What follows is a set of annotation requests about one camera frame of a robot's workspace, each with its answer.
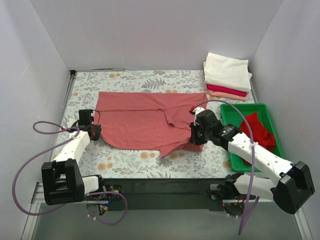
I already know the dusty pink t shirt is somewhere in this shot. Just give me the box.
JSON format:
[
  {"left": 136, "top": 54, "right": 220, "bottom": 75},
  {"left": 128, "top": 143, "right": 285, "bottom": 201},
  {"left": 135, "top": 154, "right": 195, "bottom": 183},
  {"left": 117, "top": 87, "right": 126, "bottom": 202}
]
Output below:
[{"left": 95, "top": 91, "right": 208, "bottom": 157}]

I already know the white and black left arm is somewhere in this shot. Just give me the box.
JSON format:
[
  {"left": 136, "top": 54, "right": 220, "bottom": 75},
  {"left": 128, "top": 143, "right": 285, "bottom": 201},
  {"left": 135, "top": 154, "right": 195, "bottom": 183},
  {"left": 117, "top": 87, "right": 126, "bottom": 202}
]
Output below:
[{"left": 41, "top": 109, "right": 107, "bottom": 206}]

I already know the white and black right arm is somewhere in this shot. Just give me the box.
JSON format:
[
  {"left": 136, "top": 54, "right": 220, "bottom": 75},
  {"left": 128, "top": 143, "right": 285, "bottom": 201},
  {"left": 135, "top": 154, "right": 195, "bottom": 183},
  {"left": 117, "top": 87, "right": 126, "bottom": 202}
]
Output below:
[{"left": 189, "top": 107, "right": 315, "bottom": 214}]

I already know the green plastic tray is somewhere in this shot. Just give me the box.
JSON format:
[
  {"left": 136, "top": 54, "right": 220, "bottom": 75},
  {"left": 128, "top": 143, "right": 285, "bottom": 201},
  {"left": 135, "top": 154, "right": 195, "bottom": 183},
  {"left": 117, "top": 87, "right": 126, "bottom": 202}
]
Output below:
[{"left": 220, "top": 103, "right": 284, "bottom": 158}]

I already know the folded light pink t shirt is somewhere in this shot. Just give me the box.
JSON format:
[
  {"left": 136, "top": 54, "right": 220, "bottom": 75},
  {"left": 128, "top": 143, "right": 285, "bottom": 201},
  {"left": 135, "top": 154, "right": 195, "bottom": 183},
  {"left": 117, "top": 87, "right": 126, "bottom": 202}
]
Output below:
[{"left": 206, "top": 90, "right": 248, "bottom": 101}]

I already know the folded magenta t shirt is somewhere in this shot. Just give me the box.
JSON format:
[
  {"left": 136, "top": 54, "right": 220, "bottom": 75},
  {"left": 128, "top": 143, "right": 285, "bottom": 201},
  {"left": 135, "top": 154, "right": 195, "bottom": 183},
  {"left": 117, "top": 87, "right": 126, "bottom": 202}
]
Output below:
[{"left": 206, "top": 84, "right": 248, "bottom": 97}]

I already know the crumpled red t shirt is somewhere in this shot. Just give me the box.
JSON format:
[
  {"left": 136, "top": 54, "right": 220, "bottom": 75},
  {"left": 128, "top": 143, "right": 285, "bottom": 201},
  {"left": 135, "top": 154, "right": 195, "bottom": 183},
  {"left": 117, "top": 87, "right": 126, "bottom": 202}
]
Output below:
[{"left": 245, "top": 112, "right": 277, "bottom": 152}]

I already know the folded white t shirt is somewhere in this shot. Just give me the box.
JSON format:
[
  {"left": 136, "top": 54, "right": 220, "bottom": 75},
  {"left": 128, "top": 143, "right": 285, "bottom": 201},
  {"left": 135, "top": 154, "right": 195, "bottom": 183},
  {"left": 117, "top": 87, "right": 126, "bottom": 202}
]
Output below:
[{"left": 203, "top": 52, "right": 252, "bottom": 92}]

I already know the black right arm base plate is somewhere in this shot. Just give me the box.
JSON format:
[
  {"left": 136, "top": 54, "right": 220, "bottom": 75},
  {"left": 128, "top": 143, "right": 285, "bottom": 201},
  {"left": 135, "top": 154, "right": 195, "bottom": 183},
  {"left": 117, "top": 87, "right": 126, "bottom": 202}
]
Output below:
[{"left": 207, "top": 184, "right": 247, "bottom": 200}]

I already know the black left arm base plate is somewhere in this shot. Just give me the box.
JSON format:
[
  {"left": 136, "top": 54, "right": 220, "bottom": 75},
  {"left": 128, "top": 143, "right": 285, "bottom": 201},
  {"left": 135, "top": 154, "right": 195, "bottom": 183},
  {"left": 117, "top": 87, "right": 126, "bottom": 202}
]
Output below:
[{"left": 82, "top": 184, "right": 123, "bottom": 201}]

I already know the aluminium frame rail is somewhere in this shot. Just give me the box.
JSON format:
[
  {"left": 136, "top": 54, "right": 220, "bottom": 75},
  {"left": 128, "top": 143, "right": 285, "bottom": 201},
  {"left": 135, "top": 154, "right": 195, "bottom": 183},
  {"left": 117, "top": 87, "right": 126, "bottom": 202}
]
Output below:
[{"left": 22, "top": 179, "right": 312, "bottom": 240}]

